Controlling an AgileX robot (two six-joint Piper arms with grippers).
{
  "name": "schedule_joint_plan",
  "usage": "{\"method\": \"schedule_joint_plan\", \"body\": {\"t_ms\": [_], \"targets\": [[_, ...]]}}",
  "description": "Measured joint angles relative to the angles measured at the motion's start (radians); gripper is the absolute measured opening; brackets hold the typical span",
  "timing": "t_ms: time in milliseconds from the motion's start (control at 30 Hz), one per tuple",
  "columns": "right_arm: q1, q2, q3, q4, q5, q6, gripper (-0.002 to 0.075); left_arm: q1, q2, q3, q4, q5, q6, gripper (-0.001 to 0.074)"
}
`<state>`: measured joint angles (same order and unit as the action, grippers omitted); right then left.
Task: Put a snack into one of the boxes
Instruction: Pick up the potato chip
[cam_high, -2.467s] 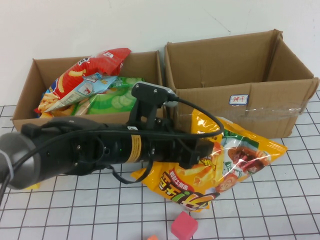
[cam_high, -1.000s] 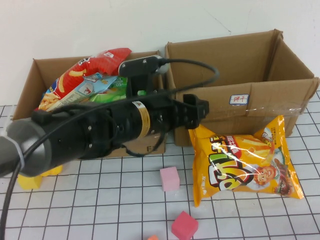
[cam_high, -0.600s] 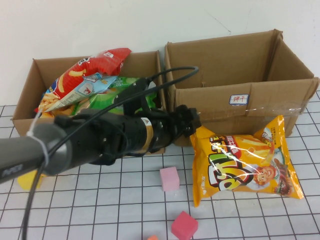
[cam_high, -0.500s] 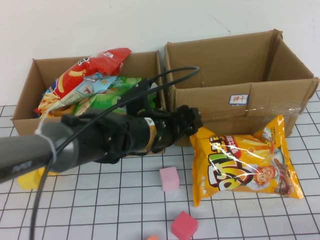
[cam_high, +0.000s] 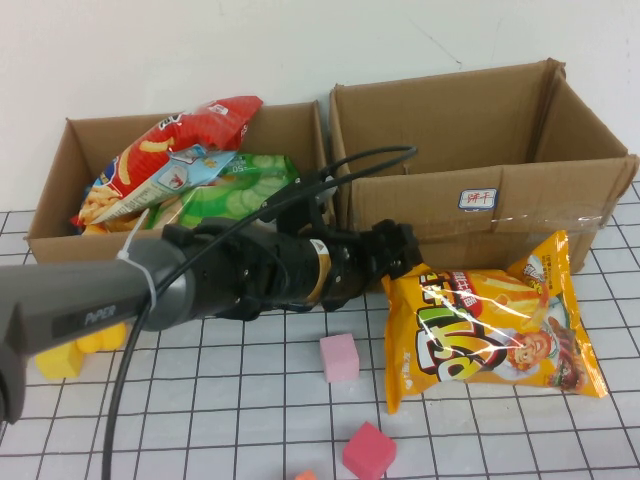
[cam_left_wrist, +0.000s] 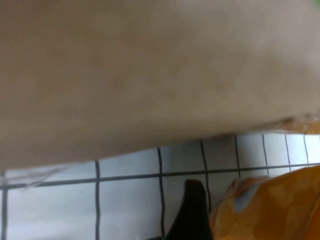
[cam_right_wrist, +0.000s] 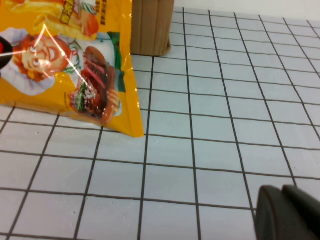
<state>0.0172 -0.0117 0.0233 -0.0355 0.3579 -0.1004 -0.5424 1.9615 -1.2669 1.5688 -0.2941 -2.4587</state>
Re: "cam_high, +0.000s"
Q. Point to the orange foam block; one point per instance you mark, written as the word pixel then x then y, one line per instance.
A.
pixel 305 476

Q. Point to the clear-taped cardboard box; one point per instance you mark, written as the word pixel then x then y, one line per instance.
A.
pixel 450 125

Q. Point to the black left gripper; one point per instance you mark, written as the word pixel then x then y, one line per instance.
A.
pixel 360 265

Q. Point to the yellow-orange snack bag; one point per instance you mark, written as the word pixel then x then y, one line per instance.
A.
pixel 112 226

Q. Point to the blue-bordered handwritten biscuit label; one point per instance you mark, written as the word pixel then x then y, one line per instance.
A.
pixel 476 198

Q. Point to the orange fries snack bag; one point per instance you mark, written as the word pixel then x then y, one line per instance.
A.
pixel 475 340

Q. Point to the magenta foam cube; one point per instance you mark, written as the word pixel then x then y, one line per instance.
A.
pixel 369 451

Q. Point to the cardboard box with sf-express print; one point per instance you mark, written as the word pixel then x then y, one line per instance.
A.
pixel 65 245

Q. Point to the clear packing tape strip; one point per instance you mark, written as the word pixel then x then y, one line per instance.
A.
pixel 545 219

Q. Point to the yellow rubber duck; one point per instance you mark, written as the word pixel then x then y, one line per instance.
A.
pixel 102 340

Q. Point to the white zip tie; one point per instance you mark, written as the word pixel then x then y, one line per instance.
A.
pixel 145 285

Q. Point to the green cucumber chip bag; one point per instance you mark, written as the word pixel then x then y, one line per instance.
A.
pixel 240 200

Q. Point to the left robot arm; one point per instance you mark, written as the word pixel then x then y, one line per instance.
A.
pixel 75 295

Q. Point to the yellow foam cube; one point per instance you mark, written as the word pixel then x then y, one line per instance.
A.
pixel 57 364

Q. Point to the light pink foam cube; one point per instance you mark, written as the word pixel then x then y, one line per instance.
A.
pixel 340 360

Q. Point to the red fries snack bag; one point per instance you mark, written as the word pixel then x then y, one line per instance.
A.
pixel 150 150

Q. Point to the light blue snack bag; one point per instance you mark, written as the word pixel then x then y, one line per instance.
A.
pixel 187 175

